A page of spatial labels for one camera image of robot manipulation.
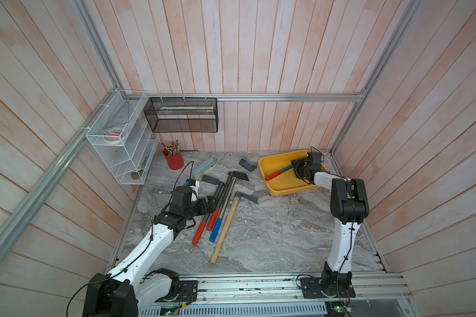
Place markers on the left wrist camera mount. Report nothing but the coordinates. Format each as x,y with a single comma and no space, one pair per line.
194,184

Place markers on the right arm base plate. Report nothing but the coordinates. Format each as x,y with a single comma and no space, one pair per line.
331,288

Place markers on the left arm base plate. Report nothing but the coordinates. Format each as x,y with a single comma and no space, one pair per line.
186,291

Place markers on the speckled hoe inner red grip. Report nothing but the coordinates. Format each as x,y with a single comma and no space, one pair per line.
215,214

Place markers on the black wire mesh basket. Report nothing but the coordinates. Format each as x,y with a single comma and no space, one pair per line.
182,114

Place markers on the tape roll on shelf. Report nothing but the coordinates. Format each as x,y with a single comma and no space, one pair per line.
115,135

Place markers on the light blue stapler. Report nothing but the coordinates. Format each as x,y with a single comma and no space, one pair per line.
203,168

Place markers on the wooden handle hoe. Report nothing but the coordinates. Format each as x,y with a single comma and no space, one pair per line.
237,199

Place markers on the white wire mesh shelf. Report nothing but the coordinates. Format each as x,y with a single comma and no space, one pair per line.
129,161

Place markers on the red metal pencil cup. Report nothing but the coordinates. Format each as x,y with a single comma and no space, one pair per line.
174,162

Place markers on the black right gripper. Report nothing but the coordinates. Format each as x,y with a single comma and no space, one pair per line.
297,162

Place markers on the speckled hoe outer red grip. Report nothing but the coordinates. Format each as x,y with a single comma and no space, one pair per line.
206,218

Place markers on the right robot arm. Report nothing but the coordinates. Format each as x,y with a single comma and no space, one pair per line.
349,208

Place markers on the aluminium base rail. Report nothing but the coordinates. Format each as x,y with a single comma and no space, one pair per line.
238,288

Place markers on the yellow plastic storage box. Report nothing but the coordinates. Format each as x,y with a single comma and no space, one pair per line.
286,182

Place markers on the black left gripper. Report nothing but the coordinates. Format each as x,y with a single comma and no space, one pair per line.
204,210

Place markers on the green hoe red grip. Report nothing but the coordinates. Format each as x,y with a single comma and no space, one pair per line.
278,173

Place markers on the speckled hoe red grip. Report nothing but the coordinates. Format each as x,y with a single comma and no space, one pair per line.
206,218
215,214

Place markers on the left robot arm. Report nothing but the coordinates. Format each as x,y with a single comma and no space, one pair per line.
122,291

